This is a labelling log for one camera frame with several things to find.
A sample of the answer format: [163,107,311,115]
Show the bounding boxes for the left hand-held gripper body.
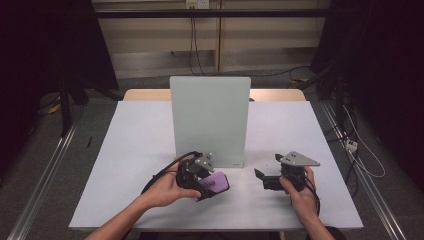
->
[175,151,216,198]

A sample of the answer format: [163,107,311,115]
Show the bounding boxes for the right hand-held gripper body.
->
[262,150,321,193]

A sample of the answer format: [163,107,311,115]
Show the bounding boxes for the pink whiteboard eraser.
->
[196,171,231,201]

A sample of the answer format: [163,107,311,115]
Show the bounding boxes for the frosted glass whiteboard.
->
[169,76,252,169]

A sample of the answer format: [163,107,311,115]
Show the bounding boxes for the person's left hand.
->
[141,157,203,210]

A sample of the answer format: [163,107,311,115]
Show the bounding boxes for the person's right hand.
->
[278,165,322,226]

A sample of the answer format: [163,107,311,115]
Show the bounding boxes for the white table cover sheet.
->
[68,100,364,231]

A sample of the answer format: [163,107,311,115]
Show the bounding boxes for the person's dark clothing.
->
[138,231,280,240]

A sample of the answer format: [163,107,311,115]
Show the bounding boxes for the white power adapter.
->
[344,139,359,153]

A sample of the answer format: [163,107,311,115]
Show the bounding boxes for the black curtain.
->
[309,0,424,191]
[0,0,120,174]

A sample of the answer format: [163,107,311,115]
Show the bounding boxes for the black metal stand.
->
[57,74,73,138]

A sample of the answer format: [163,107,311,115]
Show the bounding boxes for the black horizontal metal bar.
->
[94,8,336,19]

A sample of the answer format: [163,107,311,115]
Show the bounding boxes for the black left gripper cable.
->
[141,150,203,195]

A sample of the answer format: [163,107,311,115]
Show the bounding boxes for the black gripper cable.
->
[141,150,203,195]
[299,172,322,217]

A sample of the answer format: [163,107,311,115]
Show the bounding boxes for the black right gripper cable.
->
[299,172,322,217]

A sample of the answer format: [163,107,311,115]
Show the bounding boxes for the white cable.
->
[342,105,387,179]

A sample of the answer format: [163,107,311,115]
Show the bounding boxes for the aluminium floor rail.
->
[6,121,82,240]
[320,100,407,240]

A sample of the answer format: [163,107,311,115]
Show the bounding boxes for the black hanging cable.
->
[187,16,207,77]

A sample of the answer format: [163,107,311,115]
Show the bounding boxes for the white wall socket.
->
[185,0,211,10]

